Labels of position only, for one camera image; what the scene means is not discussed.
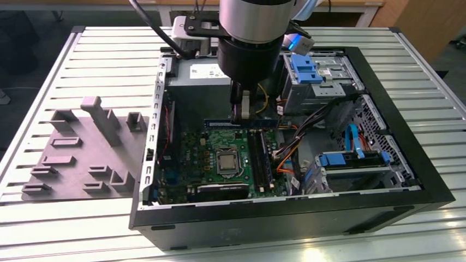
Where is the black RAM slot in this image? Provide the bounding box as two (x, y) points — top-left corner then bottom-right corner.
(247, 128), (263, 192)

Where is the black graphics card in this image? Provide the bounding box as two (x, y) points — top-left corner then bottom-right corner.
(196, 183), (251, 203)

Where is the green motherboard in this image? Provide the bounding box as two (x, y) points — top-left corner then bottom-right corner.
(156, 128), (292, 204)

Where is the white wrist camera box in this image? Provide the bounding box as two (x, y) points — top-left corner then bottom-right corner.
(172, 15), (222, 58)

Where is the wooden cabinet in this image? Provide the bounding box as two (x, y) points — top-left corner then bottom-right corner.
(371, 0), (466, 63)

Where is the orange wire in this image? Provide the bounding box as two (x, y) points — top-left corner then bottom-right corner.
(275, 136), (303, 174)

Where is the CPU socket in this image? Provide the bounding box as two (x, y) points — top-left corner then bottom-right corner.
(214, 147), (244, 178)

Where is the blue plastic drive latch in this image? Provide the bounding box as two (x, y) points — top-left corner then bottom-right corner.
(291, 53), (324, 85)

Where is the blue plastic bracket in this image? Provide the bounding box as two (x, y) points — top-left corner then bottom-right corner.
(302, 163), (320, 192)

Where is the grey camera with blue light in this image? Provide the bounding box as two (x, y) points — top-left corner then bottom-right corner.
(283, 33), (316, 55)

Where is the thick black cable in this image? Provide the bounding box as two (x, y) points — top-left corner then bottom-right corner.
(127, 0), (194, 61)

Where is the white framed desk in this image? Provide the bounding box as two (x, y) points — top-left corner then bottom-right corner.
(157, 0), (387, 28)

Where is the black office chair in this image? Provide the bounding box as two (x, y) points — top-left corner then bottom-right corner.
(0, 10), (41, 75)

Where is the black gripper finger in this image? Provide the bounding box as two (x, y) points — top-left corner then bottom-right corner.
(228, 80), (254, 127)

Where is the grey power supply unit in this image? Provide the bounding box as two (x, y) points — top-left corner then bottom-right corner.
(165, 56), (240, 129)

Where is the black cable bundle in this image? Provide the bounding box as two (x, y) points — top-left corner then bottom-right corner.
(271, 94), (360, 160)

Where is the grey metal drive cage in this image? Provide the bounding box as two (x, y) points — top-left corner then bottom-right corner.
(282, 53), (364, 115)

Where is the red data wire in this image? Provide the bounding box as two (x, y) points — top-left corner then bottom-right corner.
(358, 133), (372, 153)

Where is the black PC case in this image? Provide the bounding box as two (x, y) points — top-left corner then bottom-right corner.
(127, 46), (455, 251)

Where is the blue carrier hard disk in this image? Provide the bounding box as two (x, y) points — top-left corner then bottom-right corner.
(315, 151), (392, 171)

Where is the blue flat data wire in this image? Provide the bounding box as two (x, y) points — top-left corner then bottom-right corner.
(347, 124), (366, 159)

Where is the yellow wire bundle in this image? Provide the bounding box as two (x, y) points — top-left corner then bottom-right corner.
(254, 81), (270, 117)

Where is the grey parts rack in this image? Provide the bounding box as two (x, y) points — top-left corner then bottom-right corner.
(20, 95), (151, 202)

